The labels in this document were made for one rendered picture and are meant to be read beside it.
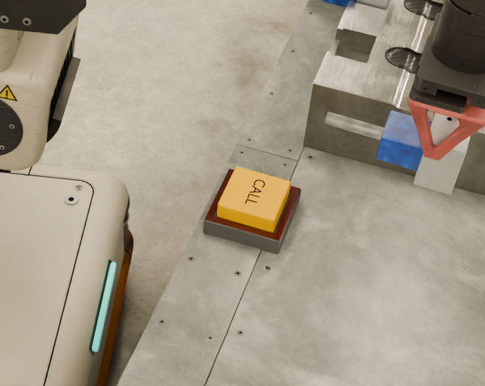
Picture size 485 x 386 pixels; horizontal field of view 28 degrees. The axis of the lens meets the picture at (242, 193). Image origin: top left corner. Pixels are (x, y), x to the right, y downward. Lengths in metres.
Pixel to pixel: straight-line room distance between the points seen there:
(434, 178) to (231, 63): 1.64
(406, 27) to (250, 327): 0.41
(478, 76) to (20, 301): 0.97
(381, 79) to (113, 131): 1.31
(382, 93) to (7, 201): 0.89
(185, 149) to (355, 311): 1.35
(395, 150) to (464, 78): 0.11
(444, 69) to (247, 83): 1.65
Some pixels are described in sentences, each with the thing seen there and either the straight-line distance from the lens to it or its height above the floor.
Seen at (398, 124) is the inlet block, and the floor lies 0.95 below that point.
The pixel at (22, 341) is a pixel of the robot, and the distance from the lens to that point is 1.54.
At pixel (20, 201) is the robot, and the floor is 0.28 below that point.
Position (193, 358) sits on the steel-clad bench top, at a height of 0.80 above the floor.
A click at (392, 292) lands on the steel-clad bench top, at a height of 0.80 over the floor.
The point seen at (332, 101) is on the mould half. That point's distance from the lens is 1.03.
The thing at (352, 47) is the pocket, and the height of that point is 0.87.
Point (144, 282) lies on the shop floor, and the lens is 1.96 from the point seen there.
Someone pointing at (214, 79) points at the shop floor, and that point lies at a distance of 2.44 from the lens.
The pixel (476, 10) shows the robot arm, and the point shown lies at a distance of 0.78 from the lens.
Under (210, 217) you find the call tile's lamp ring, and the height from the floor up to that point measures 0.82.
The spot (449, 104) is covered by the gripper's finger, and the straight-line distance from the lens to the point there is 0.81.
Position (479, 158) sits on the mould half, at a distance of 1.04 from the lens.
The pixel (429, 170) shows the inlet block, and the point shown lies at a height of 0.93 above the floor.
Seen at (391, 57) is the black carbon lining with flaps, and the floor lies 0.89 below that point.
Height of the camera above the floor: 1.52
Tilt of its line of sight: 45 degrees down
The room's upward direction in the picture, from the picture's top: 6 degrees clockwise
